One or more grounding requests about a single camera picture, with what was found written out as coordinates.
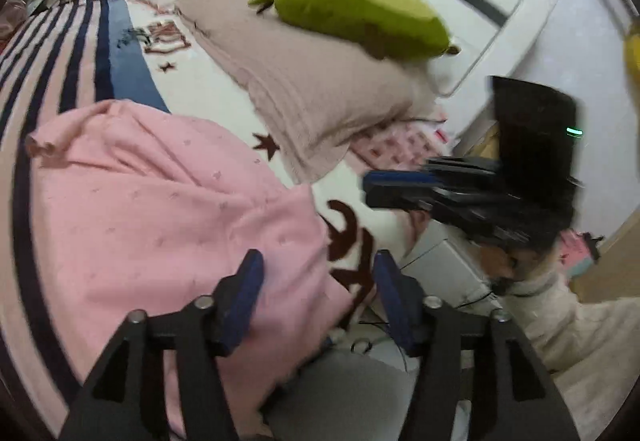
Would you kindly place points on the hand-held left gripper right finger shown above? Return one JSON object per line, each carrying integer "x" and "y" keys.
{"x": 395, "y": 306}

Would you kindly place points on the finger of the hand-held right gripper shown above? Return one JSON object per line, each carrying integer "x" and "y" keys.
{"x": 400, "y": 178}
{"x": 395, "y": 198}

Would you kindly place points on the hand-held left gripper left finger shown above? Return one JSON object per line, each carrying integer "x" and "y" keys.
{"x": 245, "y": 306}

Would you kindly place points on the pink dotted garment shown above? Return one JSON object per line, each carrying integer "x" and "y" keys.
{"x": 175, "y": 221}

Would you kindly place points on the person's right forearm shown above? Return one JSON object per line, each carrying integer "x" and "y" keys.
{"x": 560, "y": 321}

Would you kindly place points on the person's right hand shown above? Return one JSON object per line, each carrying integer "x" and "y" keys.
{"x": 495, "y": 263}

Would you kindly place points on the pink dotted bed sheet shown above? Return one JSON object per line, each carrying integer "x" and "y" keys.
{"x": 395, "y": 146}

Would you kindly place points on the white bedside cabinet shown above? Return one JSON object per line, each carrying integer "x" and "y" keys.
{"x": 450, "y": 266}

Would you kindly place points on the grey chair seat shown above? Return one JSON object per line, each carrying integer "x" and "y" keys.
{"x": 340, "y": 396}

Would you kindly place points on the pink and teal item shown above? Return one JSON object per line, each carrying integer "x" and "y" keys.
{"x": 580, "y": 253}

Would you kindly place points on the beige ribbed pillow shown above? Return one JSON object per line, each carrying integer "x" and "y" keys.
{"x": 310, "y": 86}

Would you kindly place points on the yellow object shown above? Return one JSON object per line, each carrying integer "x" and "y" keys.
{"x": 632, "y": 56}

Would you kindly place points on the green avocado plush toy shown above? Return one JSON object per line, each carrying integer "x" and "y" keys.
{"x": 360, "y": 16}

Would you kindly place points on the striped printed blanket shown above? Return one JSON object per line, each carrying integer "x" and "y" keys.
{"x": 125, "y": 66}

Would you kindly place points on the pink patterned cloth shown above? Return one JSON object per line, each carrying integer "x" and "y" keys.
{"x": 10, "y": 21}

